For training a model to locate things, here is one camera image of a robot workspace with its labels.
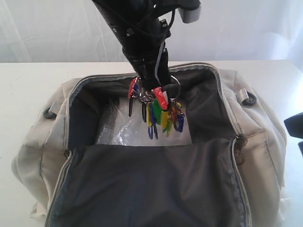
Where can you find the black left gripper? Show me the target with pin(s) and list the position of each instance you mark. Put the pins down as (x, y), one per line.
(136, 25)

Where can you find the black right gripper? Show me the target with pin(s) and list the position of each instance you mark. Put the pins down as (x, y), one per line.
(294, 126)

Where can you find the colourful key tag bunch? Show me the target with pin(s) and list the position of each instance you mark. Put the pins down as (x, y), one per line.
(157, 108)

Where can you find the white fabric duffel bag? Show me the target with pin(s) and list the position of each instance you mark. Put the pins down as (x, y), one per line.
(231, 175)

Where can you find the white paper sheet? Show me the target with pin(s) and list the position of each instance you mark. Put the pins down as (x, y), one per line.
(117, 128)

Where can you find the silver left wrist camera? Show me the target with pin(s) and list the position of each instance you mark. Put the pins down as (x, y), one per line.
(189, 10)

